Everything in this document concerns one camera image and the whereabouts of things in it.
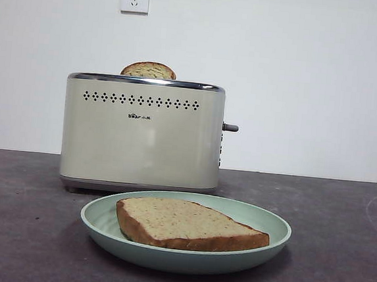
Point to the brown bread slice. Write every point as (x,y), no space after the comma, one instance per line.
(148,70)
(181,223)

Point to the pale green round plate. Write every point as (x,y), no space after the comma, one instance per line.
(181,260)

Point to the grey toaster lever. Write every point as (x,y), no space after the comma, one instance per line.
(231,128)

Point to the cream two-slot toaster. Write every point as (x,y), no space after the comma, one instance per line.
(141,150)

